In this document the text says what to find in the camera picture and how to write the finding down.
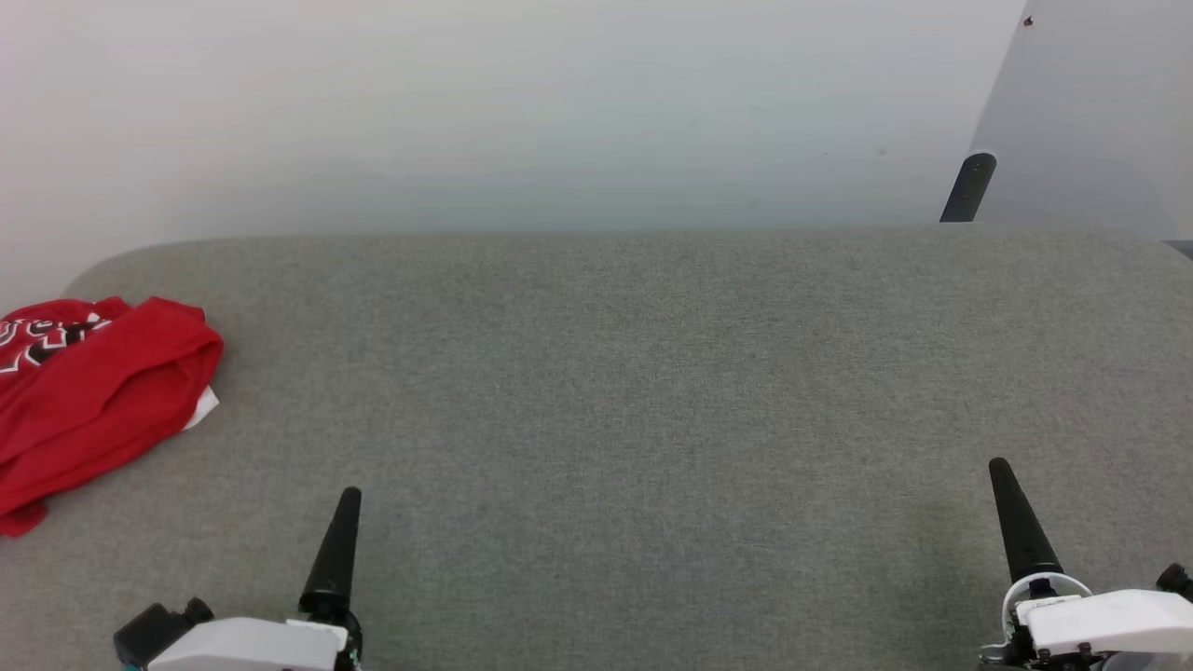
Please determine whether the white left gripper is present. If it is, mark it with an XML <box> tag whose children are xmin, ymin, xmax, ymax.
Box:
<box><xmin>147</xmin><ymin>486</ymin><xmax>364</xmax><ymax>671</ymax></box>

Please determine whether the white slanted panel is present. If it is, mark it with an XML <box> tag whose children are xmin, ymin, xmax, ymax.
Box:
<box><xmin>969</xmin><ymin>0</ymin><xmax>1193</xmax><ymax>241</ymax></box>

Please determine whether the grey fabric sofa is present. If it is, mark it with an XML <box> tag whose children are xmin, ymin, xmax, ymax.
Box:
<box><xmin>0</xmin><ymin>224</ymin><xmax>1193</xmax><ymax>671</ymax></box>

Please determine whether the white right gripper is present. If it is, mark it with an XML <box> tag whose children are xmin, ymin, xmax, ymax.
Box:
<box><xmin>979</xmin><ymin>457</ymin><xmax>1193</xmax><ymax>671</ymax></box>

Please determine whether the black slanted stand pole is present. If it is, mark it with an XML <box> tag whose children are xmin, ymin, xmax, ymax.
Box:
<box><xmin>939</xmin><ymin>153</ymin><xmax>998</xmax><ymax>224</ymax></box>

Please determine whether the red shirt with white trim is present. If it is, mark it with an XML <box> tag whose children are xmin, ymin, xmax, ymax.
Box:
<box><xmin>0</xmin><ymin>296</ymin><xmax>226</xmax><ymax>539</ymax></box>

